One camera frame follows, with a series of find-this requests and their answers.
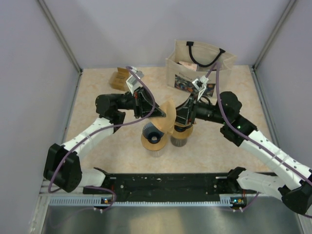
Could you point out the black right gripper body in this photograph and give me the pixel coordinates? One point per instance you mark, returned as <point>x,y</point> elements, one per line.
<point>190,114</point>

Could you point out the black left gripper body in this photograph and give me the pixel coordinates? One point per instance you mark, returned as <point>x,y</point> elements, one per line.
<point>139,107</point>

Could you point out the brown paper coffee filter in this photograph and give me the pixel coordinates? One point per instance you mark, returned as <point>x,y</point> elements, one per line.
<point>179,128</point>

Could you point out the wooden dripper ring stand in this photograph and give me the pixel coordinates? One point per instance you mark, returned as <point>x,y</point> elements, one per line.
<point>182,135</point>

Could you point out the blue glass dripper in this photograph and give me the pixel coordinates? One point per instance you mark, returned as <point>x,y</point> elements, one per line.
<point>152,133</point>

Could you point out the wooden ring stand front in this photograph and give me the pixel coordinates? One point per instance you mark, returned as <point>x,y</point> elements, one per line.
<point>154,146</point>

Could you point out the clear glass beaker wooden collar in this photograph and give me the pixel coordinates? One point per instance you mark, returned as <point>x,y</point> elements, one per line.
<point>156,153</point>

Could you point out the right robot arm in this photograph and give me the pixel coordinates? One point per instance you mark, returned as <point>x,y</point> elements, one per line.
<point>292,182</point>

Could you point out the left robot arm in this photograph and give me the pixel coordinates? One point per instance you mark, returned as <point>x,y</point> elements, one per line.
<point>63,168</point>

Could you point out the smoked glass carafe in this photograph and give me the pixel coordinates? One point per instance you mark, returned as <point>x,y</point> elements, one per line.
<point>178,142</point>

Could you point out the brown cardboard box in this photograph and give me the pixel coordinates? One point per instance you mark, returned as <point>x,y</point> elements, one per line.
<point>118,79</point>

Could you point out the cream canvas tote bag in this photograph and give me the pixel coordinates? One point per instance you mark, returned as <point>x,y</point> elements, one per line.
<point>193,59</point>

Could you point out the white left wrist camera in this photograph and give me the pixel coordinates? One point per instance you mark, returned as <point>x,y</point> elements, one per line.
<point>133,83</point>

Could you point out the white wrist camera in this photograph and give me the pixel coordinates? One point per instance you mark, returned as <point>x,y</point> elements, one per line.
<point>200,85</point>
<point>133,83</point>

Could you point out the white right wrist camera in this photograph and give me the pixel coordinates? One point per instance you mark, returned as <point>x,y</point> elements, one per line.
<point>200,85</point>

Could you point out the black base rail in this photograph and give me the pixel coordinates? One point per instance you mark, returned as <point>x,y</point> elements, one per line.
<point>188,187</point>

